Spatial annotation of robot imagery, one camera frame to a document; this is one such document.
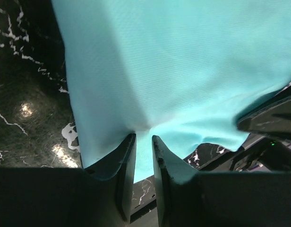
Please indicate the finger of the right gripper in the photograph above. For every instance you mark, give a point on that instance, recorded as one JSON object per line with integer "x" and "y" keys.
{"x": 271, "y": 119}

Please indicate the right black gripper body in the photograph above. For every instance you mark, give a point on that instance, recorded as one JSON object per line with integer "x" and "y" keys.
{"x": 256, "y": 151}

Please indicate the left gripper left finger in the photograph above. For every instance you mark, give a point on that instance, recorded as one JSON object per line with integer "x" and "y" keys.
{"x": 97, "y": 196}

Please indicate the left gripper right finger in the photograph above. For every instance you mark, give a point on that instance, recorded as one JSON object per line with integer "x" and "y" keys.
{"x": 187, "y": 197}

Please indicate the teal t-shirt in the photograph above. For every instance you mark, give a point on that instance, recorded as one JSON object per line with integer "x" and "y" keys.
{"x": 184, "y": 70}

